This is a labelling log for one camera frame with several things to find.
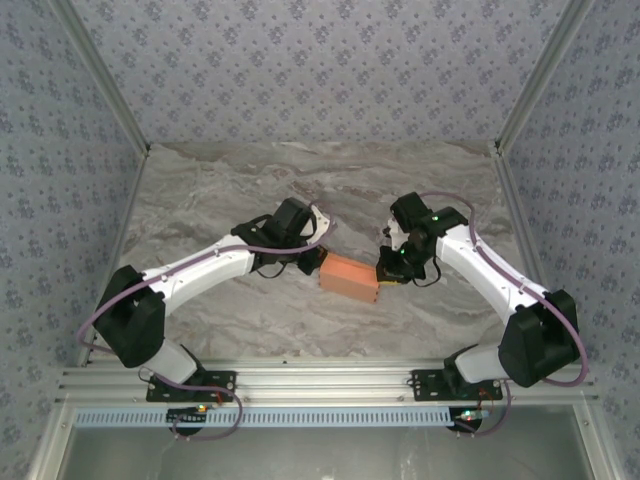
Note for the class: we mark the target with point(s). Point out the orange paper box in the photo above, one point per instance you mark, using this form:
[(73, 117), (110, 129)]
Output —
[(350, 277)]

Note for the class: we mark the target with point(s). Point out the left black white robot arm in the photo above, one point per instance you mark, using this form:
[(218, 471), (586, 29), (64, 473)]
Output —
[(130, 320)]

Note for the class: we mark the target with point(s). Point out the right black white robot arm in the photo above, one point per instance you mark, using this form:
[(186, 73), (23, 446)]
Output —
[(535, 340)]

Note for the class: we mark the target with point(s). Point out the aluminium mounting beam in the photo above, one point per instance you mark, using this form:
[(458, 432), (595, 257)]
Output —
[(325, 380)]

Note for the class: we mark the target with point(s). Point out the black controller board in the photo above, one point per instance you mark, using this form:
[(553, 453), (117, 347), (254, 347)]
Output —
[(187, 417), (467, 420)]

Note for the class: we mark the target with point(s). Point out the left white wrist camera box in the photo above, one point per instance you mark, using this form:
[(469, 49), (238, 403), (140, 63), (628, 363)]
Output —
[(324, 222)]

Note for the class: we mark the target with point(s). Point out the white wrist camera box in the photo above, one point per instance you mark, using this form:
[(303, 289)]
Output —
[(324, 222), (395, 235)]

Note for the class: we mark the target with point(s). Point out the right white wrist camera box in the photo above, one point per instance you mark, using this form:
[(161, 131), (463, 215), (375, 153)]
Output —
[(395, 235)]

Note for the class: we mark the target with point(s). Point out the aluminium side rail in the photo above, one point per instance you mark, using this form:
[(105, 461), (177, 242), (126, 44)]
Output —
[(517, 200)]

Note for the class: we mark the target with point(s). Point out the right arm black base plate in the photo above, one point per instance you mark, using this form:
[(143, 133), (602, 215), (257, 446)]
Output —
[(425, 385)]

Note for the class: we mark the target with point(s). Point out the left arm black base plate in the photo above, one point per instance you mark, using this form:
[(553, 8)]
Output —
[(227, 380)]

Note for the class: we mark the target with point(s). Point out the aluminium frame post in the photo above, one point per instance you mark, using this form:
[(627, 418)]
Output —
[(542, 75), (103, 75)]

